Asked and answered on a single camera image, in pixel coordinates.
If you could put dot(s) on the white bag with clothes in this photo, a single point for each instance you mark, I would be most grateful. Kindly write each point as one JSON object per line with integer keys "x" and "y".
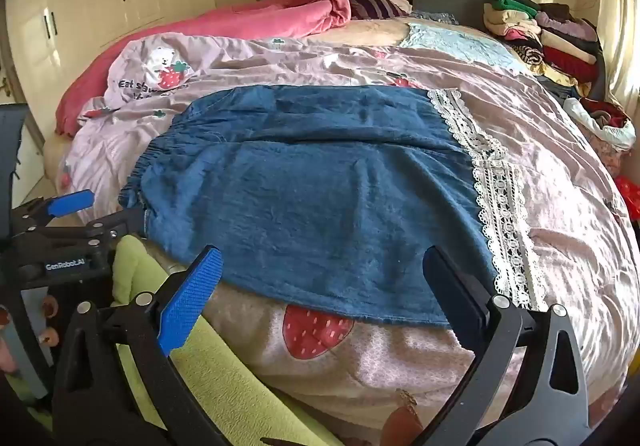
{"x": 607, "y": 126}

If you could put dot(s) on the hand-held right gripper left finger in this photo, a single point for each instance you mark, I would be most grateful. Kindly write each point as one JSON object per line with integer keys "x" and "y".
{"x": 192, "y": 296}

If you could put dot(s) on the pink strawberry print duvet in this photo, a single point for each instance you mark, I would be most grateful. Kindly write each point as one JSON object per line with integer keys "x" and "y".
{"x": 550, "y": 166}

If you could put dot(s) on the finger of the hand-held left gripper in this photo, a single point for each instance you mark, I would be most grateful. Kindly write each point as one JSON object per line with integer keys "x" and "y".
{"x": 120, "y": 226}
{"x": 70, "y": 203}

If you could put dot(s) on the stack of folded clothes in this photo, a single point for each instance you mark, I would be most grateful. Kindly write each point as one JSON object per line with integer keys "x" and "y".
{"x": 555, "y": 36}

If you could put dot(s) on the person's green fleece garment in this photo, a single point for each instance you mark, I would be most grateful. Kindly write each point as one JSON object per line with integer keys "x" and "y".
{"x": 225, "y": 376}

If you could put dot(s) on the dark striped garment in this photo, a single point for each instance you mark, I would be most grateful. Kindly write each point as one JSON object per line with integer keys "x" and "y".
{"x": 372, "y": 1}

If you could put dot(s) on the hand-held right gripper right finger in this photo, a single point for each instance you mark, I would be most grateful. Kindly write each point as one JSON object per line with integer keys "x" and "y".
{"x": 452, "y": 288}

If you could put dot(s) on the beige bed sheet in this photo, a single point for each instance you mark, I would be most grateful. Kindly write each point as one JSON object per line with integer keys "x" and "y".
{"x": 372, "y": 32}

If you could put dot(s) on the light blue cloth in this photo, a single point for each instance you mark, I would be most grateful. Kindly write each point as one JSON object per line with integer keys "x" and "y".
{"x": 460, "y": 46}

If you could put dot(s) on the blue denim pants lace trim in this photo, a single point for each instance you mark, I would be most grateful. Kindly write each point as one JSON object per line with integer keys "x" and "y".
{"x": 325, "y": 206}

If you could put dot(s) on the red cloth item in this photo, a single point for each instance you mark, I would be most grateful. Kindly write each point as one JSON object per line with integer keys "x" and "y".
{"x": 630, "y": 198}

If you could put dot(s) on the cream curtain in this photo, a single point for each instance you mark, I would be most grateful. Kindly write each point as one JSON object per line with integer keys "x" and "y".
{"x": 617, "y": 16}

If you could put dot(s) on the pink red blanket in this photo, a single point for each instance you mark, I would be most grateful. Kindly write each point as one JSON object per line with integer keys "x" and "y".
{"x": 250, "y": 21}

